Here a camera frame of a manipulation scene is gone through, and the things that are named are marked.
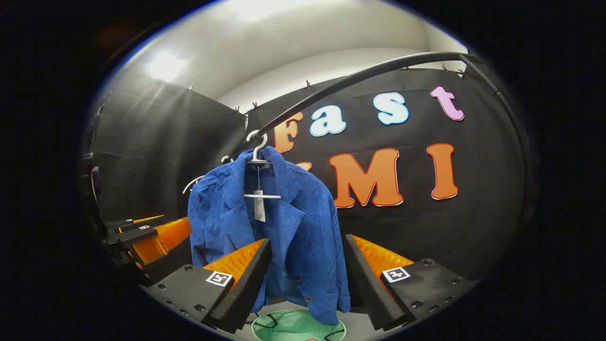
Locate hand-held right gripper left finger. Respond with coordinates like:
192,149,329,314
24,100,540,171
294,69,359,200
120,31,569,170
142,238,274,334

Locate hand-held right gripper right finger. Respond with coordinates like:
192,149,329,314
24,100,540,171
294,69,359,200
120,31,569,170
342,234,480,332

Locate green laundry hamper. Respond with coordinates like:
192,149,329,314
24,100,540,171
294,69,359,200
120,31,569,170
251,309,347,341

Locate blue corduroy jacket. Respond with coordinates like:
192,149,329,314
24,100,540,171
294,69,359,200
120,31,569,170
187,145,351,326

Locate white clothes hanger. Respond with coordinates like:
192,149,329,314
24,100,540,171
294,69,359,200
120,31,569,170
182,156,232,195
243,130,282,200

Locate plain black backdrop cloth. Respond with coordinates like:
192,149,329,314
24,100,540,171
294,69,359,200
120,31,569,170
88,71,249,285

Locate ceiling light panel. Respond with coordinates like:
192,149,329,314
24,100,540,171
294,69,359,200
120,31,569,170
144,50,190,83
223,0,294,22

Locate black curved clothes rail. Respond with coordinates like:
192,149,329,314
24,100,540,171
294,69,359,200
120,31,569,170
230,51,538,209

